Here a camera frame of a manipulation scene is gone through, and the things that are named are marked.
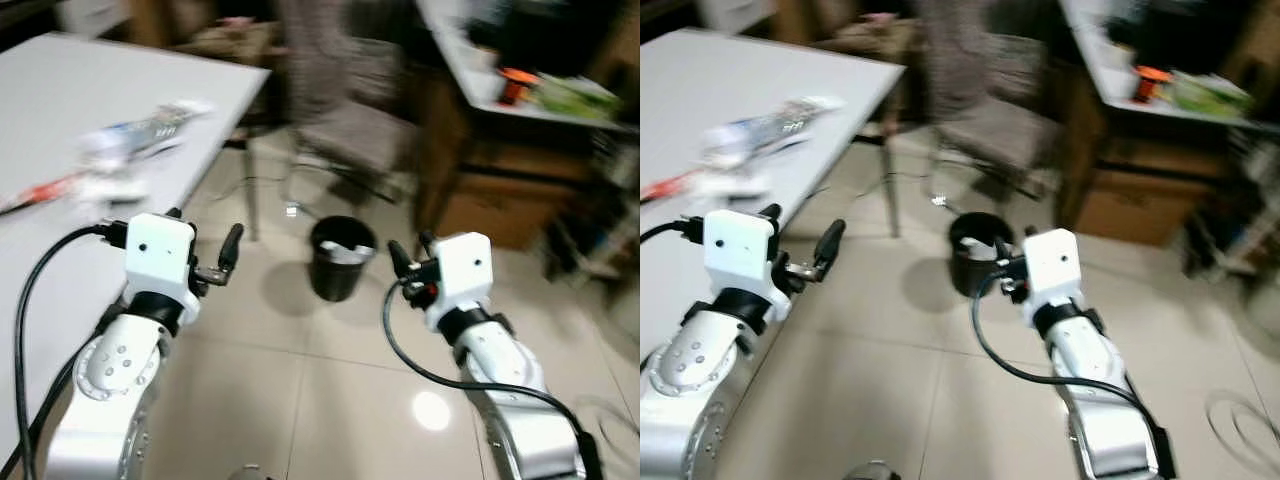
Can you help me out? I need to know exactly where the grey desk with black frame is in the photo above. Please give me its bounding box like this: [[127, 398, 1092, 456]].
[[414, 0, 641, 236], [1058, 0, 1280, 233]]

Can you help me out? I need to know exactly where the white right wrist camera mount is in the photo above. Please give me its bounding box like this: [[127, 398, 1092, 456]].
[[1020, 227, 1082, 307], [424, 232, 494, 333]]

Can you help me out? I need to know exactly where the clear printed plastic wrapper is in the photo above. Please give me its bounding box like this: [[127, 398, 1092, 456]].
[[80, 98, 217, 171], [703, 96, 847, 167]]

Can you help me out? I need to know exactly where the black round rubbish bin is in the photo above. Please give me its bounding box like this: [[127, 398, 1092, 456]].
[[309, 215, 379, 304], [947, 211, 1017, 299]]

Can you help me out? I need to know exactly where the white paper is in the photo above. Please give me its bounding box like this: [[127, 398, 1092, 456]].
[[698, 164, 777, 203], [84, 168, 153, 217]]

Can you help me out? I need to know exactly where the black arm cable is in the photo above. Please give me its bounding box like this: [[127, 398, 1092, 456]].
[[640, 218, 707, 247], [382, 278, 603, 480], [0, 224, 129, 480], [969, 272, 1173, 479]]

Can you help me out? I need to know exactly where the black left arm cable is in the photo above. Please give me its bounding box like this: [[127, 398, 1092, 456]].
[[640, 218, 707, 247], [0, 224, 129, 480]]

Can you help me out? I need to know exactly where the black metal rack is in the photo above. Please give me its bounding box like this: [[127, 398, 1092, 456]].
[[1183, 128, 1280, 285], [543, 128, 641, 285]]

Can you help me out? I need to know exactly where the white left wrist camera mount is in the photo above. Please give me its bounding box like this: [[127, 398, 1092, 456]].
[[702, 209, 787, 303], [124, 212, 199, 313]]

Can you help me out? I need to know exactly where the white table with black legs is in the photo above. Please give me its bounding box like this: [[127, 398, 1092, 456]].
[[640, 27, 907, 356], [0, 32, 273, 471]]

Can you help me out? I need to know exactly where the white binned trash piece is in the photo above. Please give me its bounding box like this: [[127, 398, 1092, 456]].
[[322, 240, 374, 267], [960, 235, 1007, 263]]

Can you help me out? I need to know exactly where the orange spool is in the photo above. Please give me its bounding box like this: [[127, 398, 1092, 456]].
[[1131, 64, 1174, 105], [496, 67, 539, 107]]

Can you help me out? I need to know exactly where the green packet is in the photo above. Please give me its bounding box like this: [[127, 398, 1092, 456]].
[[534, 74, 623, 123], [1169, 71, 1257, 121]]

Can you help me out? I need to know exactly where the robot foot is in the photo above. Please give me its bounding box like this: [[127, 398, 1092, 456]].
[[844, 459, 903, 480]]

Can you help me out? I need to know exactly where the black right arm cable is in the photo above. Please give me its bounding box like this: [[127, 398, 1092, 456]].
[[382, 278, 603, 480], [969, 272, 1173, 479]]

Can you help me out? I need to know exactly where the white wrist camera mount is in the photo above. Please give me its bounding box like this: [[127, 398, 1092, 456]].
[[702, 209, 787, 303], [124, 212, 199, 313], [1020, 227, 1082, 307], [424, 232, 494, 333]]

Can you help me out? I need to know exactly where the brown cardboard box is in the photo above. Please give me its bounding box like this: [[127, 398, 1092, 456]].
[[1074, 160, 1239, 248], [434, 140, 603, 253]]

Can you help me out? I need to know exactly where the brown fabric chair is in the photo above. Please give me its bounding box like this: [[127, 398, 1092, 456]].
[[918, 0, 1063, 217], [278, 0, 423, 217]]

